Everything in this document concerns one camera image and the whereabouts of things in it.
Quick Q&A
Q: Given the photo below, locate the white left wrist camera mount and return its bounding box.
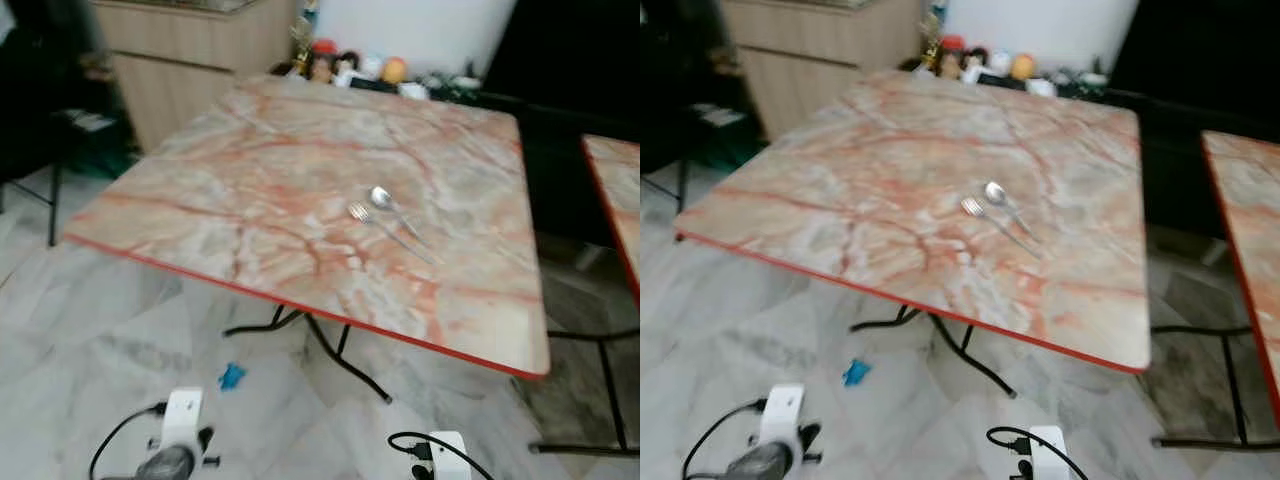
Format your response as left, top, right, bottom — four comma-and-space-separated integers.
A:
761, 384, 808, 448
160, 388, 206, 451

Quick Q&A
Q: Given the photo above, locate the black television screen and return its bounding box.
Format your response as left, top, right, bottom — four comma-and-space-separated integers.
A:
480, 0, 641, 93
1104, 0, 1280, 98

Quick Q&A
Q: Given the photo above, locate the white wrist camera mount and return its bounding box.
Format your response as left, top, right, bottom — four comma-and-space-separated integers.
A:
428, 431, 472, 480
160, 388, 206, 451
761, 384, 808, 448
1027, 426, 1072, 480

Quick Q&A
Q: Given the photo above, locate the gold trophy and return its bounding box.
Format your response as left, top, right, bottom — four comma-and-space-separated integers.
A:
289, 14, 314, 77
919, 8, 944, 72

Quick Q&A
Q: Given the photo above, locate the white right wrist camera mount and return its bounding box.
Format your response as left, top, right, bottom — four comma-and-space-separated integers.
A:
1027, 426, 1072, 480
428, 431, 472, 480

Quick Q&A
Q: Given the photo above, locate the black metal chair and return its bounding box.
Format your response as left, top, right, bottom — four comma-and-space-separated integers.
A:
0, 0, 133, 248
640, 0, 759, 216

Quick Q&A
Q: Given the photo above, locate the silver metal fork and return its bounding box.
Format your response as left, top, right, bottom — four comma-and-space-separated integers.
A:
346, 202, 442, 267
959, 197, 1043, 258

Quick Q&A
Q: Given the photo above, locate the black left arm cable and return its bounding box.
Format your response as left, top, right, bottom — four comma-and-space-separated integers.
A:
88, 402, 167, 480
682, 399, 768, 480

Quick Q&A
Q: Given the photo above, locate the silver metal spoon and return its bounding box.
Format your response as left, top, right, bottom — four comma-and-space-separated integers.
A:
983, 181, 1042, 242
369, 186, 423, 238

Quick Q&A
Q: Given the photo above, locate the light wooden cabinet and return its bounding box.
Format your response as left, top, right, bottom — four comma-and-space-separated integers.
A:
90, 0, 303, 153
719, 0, 928, 143

